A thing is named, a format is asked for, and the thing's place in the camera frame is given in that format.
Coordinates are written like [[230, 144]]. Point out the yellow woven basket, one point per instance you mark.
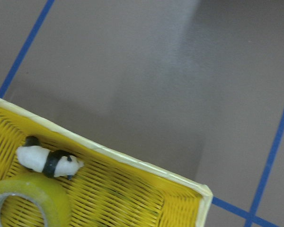
[[112, 189]]

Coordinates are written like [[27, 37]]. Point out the yellow clear tape roll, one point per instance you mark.
[[32, 200]]

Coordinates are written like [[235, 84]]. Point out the panda toy figurine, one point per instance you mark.
[[50, 163]]

